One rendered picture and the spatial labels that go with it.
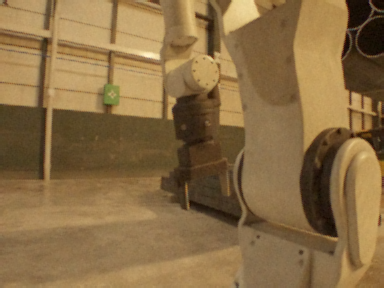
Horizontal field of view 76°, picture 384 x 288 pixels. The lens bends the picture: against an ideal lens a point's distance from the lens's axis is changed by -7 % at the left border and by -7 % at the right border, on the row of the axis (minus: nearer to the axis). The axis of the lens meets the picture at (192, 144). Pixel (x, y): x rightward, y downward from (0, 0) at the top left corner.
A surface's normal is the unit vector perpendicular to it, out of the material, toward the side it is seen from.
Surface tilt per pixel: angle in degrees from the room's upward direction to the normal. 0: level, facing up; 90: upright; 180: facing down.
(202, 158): 90
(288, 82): 100
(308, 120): 90
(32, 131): 90
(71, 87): 90
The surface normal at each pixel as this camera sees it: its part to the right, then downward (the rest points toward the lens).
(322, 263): -0.86, -0.04
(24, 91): 0.55, -0.01
